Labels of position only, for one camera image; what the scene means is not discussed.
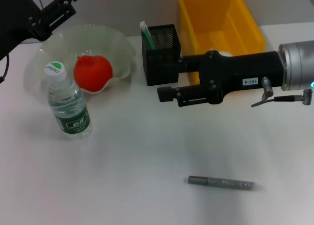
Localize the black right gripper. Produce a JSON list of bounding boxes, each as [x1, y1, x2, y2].
[[157, 50, 287, 107]]

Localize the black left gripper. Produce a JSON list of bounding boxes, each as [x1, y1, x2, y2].
[[0, 0, 86, 62]]

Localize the mint green utility knife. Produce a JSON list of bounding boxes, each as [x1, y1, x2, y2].
[[139, 21, 156, 50]]

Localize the red tomato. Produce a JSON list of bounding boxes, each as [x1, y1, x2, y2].
[[73, 54, 114, 92]]

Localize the clear green-label water bottle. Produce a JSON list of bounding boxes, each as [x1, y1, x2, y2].
[[44, 61, 93, 141]]

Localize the grey marker pen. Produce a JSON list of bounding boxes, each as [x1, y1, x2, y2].
[[183, 175, 259, 192]]

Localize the black mesh pen holder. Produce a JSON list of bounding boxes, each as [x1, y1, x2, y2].
[[141, 24, 182, 87]]

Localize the pale green wavy fruit plate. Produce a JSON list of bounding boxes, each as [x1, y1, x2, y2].
[[34, 24, 137, 95]]

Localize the yellow plastic bin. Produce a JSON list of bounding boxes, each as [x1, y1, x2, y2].
[[178, 0, 266, 86]]

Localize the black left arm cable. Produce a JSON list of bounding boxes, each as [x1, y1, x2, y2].
[[0, 53, 10, 84]]

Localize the grey right arm cable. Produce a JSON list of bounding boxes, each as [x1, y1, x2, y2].
[[250, 76, 314, 108]]

